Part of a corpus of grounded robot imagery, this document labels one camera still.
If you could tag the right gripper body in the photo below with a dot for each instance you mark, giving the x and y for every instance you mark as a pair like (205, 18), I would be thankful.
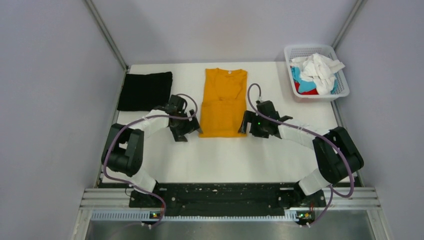
(258, 127)

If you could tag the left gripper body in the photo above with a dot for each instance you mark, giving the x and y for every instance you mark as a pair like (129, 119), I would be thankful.
(183, 126)

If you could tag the orange t-shirt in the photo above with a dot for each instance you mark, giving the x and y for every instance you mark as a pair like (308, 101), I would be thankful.
(224, 103)

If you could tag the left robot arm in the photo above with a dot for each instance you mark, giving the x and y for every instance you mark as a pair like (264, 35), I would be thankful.
(123, 154)

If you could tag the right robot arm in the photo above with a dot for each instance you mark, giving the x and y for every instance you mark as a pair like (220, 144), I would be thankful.
(336, 154)

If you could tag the folded black t-shirt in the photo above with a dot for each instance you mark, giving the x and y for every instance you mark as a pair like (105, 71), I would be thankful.
(143, 92)

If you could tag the light blue t-shirt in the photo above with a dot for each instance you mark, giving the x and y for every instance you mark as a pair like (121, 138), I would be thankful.
(321, 78)

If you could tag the red t-shirt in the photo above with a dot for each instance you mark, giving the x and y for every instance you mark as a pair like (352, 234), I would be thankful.
(312, 91)

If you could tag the white plastic basket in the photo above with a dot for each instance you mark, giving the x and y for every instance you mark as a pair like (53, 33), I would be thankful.
(293, 51)

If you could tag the white t-shirt in basket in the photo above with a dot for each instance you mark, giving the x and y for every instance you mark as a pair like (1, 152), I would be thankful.
(316, 60)

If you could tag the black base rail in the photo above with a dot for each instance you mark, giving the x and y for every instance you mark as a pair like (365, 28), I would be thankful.
(226, 199)

